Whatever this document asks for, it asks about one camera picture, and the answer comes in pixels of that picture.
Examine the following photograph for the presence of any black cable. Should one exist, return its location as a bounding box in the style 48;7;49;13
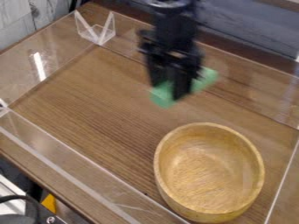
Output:
0;195;40;224

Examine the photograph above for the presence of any brown wooden bowl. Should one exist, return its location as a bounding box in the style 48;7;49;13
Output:
153;122;265;224

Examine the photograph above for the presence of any clear acrylic enclosure wall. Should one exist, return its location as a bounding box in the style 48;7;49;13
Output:
0;4;299;224

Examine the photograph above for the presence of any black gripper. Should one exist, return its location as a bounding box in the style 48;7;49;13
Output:
137;11;201;101

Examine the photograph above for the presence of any clear acrylic corner bracket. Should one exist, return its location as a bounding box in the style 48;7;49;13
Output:
73;10;116;46

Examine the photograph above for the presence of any yellow warning sticker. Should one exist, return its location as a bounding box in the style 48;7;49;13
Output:
41;194;57;214

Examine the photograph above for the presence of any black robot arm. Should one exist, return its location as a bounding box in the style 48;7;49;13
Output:
137;0;201;100

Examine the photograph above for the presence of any green rectangular block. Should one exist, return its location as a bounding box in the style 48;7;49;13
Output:
149;67;219;109

